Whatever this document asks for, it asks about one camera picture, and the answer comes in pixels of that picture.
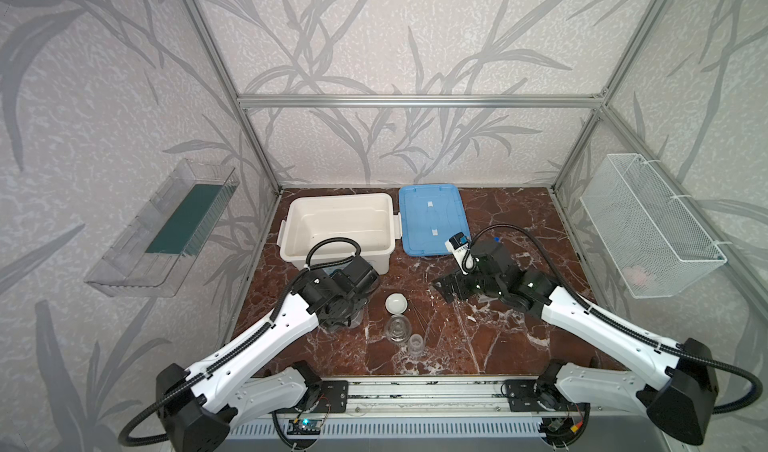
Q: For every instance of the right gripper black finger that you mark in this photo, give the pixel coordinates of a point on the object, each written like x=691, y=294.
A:
x=452, y=294
x=453, y=281

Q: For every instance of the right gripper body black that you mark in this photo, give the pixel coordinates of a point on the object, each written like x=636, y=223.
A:
x=459, y=284

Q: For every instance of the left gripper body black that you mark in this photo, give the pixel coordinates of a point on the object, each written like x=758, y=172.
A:
x=339, y=318

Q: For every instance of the small white ceramic bowl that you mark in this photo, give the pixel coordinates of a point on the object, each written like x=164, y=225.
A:
x=396, y=304

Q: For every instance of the small clear glass beaker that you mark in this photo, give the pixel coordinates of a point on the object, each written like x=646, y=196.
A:
x=415, y=345

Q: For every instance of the clear glass flask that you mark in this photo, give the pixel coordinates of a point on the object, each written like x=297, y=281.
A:
x=398, y=329

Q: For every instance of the white plastic storage bin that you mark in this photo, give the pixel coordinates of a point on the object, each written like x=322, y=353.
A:
x=368, y=219

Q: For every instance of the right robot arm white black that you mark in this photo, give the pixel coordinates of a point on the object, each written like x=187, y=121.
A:
x=677, y=386

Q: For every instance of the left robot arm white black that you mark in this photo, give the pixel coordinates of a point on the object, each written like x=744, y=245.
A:
x=196, y=407

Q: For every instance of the blue plastic bin lid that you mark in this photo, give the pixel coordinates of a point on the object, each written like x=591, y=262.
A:
x=430, y=216

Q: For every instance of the green circuit board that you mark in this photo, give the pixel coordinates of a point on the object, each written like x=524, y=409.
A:
x=304, y=427

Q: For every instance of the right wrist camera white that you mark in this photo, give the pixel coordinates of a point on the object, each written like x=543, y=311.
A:
x=459, y=246

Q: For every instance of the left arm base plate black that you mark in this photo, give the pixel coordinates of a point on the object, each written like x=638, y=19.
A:
x=328, y=396

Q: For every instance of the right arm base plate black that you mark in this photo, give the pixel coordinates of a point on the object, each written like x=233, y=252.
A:
x=521, y=396

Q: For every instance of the white wire mesh basket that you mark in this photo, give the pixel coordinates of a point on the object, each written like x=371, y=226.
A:
x=641, y=221

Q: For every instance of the clear wall shelf green mat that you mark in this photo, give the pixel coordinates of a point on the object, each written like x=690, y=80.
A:
x=152, y=257

